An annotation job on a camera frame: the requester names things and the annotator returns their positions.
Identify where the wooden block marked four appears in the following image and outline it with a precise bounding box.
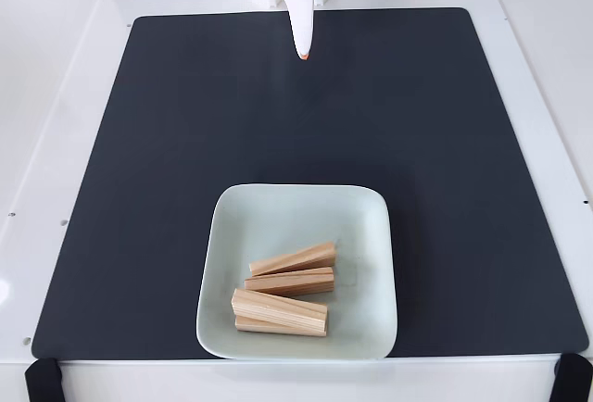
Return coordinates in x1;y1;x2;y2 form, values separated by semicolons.
248;241;338;278

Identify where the light wooden block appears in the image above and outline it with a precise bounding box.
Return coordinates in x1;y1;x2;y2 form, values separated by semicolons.
244;266;335;296
233;316;328;339
230;288;329;333

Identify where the pale green square plate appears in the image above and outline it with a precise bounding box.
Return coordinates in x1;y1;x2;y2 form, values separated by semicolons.
195;182;399;360

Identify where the black rubber mat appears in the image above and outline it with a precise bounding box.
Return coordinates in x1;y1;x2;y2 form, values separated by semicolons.
31;6;589;360

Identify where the black corner bracket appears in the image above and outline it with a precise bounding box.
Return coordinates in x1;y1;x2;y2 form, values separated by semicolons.
23;355;64;402
550;353;593;402

